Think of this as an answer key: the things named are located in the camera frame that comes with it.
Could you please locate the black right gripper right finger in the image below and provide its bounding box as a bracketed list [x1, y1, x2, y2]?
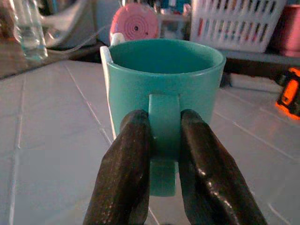
[179, 109, 268, 225]

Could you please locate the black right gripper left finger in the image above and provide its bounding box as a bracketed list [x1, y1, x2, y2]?
[82, 109, 151, 225]

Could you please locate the teal ceramic mug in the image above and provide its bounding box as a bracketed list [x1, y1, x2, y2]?
[105, 38, 227, 197]

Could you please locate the white flat box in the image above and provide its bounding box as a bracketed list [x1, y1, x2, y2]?
[228, 73, 283, 94]

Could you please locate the orange and black tool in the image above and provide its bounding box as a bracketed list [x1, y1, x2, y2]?
[275, 67, 300, 120]

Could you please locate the pink round container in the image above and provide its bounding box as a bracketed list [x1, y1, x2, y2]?
[109, 3, 160, 46]

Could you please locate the white plastic slatted basket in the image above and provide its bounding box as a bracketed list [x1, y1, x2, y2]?
[189, 0, 287, 53]

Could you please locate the pink cylindrical container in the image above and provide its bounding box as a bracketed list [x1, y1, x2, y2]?
[271, 4, 300, 57]

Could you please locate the clear glass bottle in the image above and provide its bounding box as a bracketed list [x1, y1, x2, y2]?
[10, 0, 49, 62]

